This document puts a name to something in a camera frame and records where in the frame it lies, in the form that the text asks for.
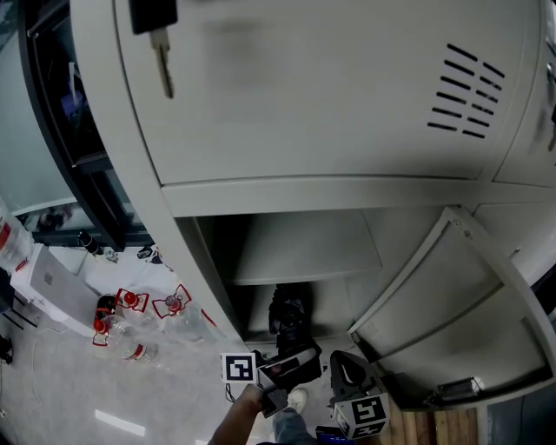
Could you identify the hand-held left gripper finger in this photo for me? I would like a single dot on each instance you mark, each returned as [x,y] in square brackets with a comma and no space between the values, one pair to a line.
[295,365]

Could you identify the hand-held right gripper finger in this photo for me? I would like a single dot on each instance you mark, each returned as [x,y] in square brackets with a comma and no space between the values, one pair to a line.
[339,369]

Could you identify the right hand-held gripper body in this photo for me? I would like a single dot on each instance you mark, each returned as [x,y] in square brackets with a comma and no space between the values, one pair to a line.
[365,415]

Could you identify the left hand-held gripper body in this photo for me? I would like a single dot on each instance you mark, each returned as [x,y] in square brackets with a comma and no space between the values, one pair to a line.
[238,368]

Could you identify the black umbrella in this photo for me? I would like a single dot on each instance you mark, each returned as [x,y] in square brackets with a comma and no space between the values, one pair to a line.
[291,317]

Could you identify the grey metal locker cabinet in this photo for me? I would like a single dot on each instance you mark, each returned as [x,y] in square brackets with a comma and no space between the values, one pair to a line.
[304,108]

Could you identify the person's left forearm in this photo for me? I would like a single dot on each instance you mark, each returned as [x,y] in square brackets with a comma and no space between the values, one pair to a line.
[234,421]

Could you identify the open grey locker door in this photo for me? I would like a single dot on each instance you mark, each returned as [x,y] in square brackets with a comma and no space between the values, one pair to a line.
[452,313]

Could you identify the blue box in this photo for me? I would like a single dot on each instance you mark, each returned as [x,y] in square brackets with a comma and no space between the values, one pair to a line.
[332,434]

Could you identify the person's jeans leg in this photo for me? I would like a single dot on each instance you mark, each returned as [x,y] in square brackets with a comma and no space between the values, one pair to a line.
[293,428]

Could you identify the wooden slatted bench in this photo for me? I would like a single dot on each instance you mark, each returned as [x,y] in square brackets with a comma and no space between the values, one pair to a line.
[430,428]

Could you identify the red-capped labelled water bottle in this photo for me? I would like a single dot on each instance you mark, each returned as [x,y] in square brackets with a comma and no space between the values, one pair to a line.
[126,343]

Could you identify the black flask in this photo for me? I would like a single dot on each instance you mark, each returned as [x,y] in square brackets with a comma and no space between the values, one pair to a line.
[89,242]

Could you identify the white water dispenser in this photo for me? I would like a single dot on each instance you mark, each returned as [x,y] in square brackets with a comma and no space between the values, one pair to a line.
[56,287]

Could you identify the large clear water jug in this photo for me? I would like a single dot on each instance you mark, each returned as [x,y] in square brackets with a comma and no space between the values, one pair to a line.
[13,234]

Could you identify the black window frame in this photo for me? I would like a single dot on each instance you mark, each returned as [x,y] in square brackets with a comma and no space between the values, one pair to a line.
[87,143]

